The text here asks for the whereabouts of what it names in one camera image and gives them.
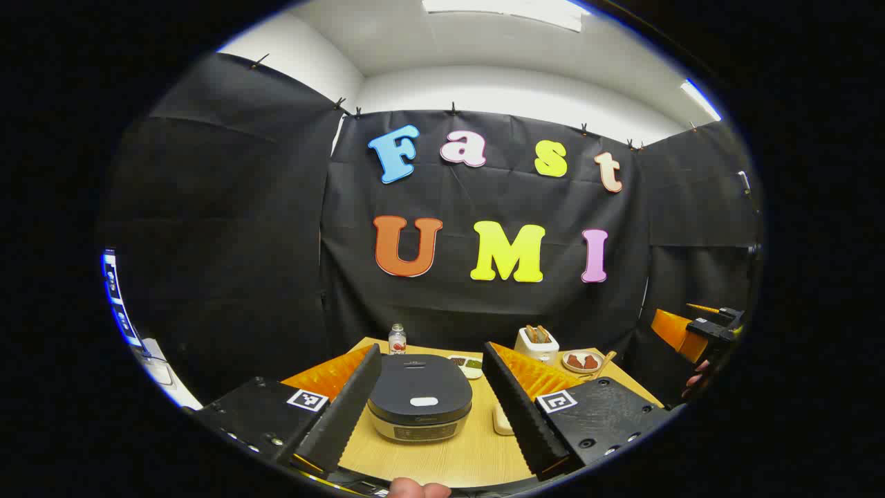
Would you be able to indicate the black backdrop cloth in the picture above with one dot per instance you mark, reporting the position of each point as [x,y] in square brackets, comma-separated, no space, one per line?
[242,242]

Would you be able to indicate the small white device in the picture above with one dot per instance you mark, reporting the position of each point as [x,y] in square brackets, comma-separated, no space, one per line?
[161,373]

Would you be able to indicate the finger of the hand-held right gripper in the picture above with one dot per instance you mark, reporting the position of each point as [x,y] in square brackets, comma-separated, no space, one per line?
[674,332]
[705,308]

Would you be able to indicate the ceiling light panel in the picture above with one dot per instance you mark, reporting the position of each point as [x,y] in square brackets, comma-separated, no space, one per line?
[702,100]

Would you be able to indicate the white divided dish of grains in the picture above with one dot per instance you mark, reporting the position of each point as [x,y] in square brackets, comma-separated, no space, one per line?
[471,367]

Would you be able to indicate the small clear bottle red label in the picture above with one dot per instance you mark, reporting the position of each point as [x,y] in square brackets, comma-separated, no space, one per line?
[397,340]

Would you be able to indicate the computer monitor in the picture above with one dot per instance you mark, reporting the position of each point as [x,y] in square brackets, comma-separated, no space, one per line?
[114,283]

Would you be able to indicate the white toaster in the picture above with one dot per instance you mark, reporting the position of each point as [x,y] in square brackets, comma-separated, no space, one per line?
[536,353]

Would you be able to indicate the dark grey rice cooker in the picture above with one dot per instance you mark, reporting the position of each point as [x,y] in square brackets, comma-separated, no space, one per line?
[422,384]

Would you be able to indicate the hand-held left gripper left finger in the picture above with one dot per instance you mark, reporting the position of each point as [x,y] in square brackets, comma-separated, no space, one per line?
[342,415]

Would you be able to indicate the toasted bread slice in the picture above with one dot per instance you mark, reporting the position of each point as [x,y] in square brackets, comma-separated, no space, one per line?
[531,335]
[543,334]

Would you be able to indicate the cream rectangular tray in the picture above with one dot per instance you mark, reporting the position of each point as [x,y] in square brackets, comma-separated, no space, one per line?
[502,420]

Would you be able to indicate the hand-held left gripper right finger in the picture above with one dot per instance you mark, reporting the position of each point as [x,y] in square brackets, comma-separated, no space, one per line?
[525,422]

